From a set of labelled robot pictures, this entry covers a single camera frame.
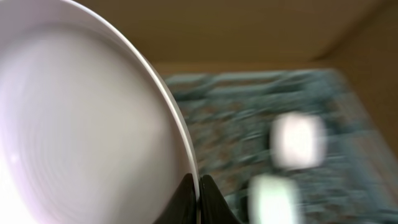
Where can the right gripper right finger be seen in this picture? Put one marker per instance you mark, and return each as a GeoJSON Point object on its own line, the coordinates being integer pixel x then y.
{"type": "Point", "coordinates": [213, 206]}

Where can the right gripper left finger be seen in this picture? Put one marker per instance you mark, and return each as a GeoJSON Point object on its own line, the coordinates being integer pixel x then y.
{"type": "Point", "coordinates": [182, 207]}

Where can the white cup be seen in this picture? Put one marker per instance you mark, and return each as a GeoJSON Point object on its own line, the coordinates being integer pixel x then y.
{"type": "Point", "coordinates": [273, 200]}

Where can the white medium bowl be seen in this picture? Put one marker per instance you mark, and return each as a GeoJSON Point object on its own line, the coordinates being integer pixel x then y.
{"type": "Point", "coordinates": [298, 141]}

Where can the large white plate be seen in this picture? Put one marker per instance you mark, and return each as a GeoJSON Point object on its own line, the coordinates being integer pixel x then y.
{"type": "Point", "coordinates": [90, 133]}

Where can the grey dishwasher rack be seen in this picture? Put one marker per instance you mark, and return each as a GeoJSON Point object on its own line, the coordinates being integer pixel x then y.
{"type": "Point", "coordinates": [229, 117]}

